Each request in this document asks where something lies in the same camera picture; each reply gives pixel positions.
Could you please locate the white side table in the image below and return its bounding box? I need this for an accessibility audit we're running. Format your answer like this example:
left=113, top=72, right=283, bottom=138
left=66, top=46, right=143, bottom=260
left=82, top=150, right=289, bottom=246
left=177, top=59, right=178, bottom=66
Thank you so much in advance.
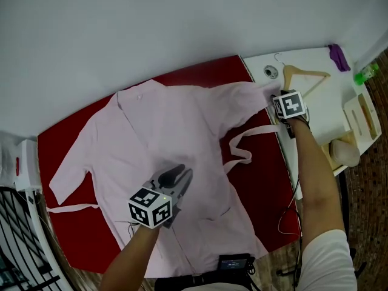
left=242, top=45, right=383, bottom=199

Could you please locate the black metal railing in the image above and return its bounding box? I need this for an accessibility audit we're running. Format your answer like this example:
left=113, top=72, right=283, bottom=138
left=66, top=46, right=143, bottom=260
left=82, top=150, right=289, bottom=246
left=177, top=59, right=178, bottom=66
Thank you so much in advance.
left=0, top=185, right=73, bottom=291

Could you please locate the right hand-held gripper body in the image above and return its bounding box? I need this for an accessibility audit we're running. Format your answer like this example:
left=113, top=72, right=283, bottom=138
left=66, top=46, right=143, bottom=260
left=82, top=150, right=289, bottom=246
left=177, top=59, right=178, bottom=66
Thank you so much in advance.
left=270, top=91, right=312, bottom=139

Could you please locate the red tablecloth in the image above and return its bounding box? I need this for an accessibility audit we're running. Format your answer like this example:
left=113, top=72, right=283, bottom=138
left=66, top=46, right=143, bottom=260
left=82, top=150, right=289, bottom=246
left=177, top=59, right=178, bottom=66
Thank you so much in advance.
left=36, top=55, right=303, bottom=275

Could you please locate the person's left forearm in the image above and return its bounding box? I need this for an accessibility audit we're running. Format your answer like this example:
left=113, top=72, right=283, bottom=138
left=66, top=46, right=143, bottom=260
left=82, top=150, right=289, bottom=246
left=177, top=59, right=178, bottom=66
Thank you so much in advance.
left=99, top=222, right=161, bottom=291

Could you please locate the white water dispenser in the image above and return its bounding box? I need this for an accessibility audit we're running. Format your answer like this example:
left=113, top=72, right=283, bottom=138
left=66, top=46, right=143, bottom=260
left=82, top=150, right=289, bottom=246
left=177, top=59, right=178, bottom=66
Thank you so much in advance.
left=13, top=138, right=42, bottom=192

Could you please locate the light wooden box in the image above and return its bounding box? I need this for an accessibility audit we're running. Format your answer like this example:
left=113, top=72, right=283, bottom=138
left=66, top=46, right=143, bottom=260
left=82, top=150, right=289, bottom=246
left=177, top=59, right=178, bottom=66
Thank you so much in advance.
left=320, top=129, right=358, bottom=171

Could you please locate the green plastic bottle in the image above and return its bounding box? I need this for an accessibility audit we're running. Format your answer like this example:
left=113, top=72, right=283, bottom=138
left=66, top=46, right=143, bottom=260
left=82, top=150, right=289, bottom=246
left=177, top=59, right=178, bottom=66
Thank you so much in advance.
left=353, top=62, right=380, bottom=87

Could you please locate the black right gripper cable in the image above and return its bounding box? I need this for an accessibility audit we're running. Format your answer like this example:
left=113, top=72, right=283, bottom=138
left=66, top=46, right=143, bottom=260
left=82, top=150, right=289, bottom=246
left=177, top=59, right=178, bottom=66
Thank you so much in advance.
left=278, top=174, right=304, bottom=238

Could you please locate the wooden clothes hanger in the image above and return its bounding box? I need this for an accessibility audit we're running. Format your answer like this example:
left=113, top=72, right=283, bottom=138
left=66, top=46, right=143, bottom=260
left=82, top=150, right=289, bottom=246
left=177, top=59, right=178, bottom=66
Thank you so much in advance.
left=274, top=52, right=332, bottom=99

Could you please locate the person's right forearm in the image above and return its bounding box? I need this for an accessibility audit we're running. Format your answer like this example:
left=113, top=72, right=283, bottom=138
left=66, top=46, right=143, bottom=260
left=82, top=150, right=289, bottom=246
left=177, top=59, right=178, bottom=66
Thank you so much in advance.
left=292, top=116, right=348, bottom=248

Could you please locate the round grey table grommet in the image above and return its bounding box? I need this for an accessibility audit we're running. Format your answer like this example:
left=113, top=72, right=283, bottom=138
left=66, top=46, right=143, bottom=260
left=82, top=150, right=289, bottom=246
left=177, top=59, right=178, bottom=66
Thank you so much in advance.
left=263, top=64, right=279, bottom=80

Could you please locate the purple cloth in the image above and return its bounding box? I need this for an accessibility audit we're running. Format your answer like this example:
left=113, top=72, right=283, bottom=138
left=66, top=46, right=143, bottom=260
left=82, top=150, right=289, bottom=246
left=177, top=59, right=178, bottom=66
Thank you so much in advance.
left=327, top=43, right=352, bottom=73

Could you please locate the pink robe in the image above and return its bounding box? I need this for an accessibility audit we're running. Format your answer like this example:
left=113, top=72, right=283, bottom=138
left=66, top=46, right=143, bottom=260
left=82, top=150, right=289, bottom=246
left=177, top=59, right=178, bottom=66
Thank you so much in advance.
left=48, top=79, right=284, bottom=278

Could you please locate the black device with screen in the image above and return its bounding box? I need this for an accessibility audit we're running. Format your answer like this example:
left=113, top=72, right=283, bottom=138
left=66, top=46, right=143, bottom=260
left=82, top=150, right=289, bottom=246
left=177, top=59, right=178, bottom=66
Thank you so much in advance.
left=218, top=253, right=252, bottom=272

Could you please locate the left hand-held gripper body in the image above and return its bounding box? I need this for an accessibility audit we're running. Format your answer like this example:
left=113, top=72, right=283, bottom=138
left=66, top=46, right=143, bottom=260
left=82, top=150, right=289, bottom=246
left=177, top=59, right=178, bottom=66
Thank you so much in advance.
left=127, top=174, right=184, bottom=230

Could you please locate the person's white shirt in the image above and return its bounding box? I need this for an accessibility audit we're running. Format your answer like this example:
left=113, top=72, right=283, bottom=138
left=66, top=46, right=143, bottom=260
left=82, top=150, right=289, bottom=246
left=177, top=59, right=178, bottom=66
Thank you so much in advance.
left=181, top=229, right=358, bottom=291

